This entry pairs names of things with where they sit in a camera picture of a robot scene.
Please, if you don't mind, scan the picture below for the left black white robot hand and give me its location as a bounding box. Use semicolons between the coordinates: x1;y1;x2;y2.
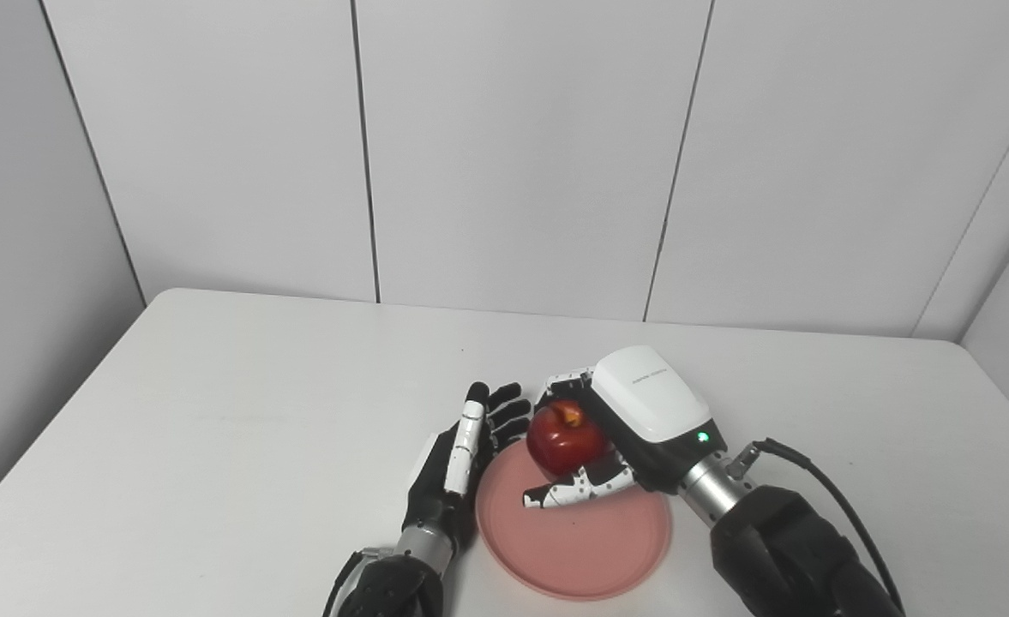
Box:
402;381;533;554

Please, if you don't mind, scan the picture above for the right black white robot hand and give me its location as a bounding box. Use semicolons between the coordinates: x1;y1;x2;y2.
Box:
521;345;728;510

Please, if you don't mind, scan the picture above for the red apple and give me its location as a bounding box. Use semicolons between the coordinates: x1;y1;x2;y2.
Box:
526;399;613;478

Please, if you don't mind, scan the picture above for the pink round plate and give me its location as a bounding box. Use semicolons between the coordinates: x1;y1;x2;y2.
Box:
475;437;673;601

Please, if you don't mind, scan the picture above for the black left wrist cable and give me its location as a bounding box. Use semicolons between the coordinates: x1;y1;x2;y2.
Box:
321;548;369;617

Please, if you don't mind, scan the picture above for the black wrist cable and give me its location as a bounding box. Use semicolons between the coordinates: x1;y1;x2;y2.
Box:
726;437;907;617
321;548;369;617

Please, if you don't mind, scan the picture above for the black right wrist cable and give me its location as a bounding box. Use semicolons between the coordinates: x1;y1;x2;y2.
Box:
726;437;907;617

